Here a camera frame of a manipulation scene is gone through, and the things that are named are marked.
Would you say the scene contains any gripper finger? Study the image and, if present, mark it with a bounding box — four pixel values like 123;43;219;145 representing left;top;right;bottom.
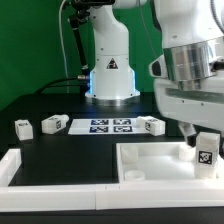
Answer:
178;121;196;146

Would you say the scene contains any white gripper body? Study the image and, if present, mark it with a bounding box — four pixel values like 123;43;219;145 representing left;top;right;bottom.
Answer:
154;77;224;128

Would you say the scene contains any white square table top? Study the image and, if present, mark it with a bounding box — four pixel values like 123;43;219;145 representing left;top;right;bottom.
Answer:
115;141;224;192

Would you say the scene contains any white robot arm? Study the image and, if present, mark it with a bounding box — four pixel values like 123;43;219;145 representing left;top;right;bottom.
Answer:
71;0;224;137

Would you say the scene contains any white U-shaped fence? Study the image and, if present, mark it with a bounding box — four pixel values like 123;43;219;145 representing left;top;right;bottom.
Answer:
0;149;224;212

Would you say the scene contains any white sheet with tags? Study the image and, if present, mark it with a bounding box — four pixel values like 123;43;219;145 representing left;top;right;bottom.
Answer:
69;118;147;135

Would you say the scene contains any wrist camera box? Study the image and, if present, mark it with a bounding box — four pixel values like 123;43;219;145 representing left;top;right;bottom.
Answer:
148;55;168;79

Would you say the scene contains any black cable at base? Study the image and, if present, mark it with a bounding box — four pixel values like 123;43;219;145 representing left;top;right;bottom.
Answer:
34;77;90;95

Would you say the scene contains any white cable behind robot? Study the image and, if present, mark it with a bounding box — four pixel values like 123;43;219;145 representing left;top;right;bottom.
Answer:
57;0;70;80

